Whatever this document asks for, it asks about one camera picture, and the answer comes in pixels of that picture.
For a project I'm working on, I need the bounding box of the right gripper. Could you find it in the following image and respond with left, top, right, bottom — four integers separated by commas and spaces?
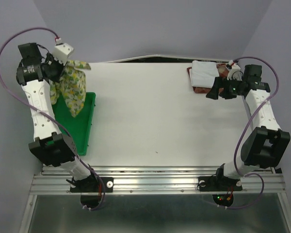
205, 76, 243, 100

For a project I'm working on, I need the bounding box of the white skirt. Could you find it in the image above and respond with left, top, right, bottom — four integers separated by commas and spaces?
190, 60, 219, 88

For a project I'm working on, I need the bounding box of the yellow floral skirt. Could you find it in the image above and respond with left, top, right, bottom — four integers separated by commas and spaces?
50, 60, 91, 117

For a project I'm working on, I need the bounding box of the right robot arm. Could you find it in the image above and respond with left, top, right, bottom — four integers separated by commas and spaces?
199, 61, 291, 191

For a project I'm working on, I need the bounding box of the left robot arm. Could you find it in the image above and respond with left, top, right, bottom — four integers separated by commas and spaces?
16, 42, 99, 192

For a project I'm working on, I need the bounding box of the green plastic tray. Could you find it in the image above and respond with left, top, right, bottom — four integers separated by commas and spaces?
52, 92, 96, 156

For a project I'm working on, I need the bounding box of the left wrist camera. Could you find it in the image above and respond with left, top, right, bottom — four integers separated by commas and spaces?
51, 37, 74, 65

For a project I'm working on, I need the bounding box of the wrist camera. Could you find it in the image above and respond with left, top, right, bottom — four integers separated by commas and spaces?
51, 37, 74, 65
226, 60, 242, 81

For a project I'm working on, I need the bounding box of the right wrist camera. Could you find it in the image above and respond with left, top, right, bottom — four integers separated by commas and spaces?
226, 60, 242, 81

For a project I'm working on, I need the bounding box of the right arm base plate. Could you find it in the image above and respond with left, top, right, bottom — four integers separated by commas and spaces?
197, 176, 243, 192

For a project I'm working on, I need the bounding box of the aluminium rail frame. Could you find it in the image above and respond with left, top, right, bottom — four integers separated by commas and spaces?
19, 60, 291, 233

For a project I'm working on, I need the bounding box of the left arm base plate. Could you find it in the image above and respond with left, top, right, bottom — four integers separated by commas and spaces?
66, 177, 114, 193

